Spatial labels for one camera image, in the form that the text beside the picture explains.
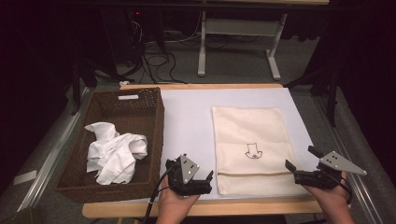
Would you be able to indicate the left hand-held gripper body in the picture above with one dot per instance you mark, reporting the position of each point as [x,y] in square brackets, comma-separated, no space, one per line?
[182,174]

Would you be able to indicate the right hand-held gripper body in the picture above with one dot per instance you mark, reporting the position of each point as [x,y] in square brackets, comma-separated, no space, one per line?
[327,174]

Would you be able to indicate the brown wicker basket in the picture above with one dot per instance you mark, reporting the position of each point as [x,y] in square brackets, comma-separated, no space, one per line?
[156,140]

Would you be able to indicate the cream mesh laundry bag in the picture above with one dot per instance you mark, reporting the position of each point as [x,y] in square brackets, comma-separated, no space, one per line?
[249,130]

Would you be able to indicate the white cloth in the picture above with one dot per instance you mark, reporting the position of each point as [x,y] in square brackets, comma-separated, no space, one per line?
[112,152]

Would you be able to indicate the person's right hand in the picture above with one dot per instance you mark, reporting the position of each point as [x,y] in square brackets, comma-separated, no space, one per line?
[333,199]

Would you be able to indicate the person's left hand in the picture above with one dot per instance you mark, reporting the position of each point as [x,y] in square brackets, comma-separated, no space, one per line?
[172,207]

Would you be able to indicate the white table mat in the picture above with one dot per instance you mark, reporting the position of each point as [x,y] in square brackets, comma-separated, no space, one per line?
[186,124]

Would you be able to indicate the black metal stand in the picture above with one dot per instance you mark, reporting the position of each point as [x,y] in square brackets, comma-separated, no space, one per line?
[332,93]
[76,84]

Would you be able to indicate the small white object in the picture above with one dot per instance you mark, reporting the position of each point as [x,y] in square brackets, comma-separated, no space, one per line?
[124,83]

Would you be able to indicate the pale tape strip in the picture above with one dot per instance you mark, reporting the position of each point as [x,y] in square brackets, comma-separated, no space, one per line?
[25,177]

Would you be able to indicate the dark box with red light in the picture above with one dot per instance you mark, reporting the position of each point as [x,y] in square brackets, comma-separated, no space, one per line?
[137,18]

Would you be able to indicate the aluminium rail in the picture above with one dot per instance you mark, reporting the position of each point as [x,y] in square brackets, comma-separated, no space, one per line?
[358,186]
[53,152]

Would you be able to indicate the white metal desk frame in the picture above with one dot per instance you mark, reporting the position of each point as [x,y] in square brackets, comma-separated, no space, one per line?
[201,46]

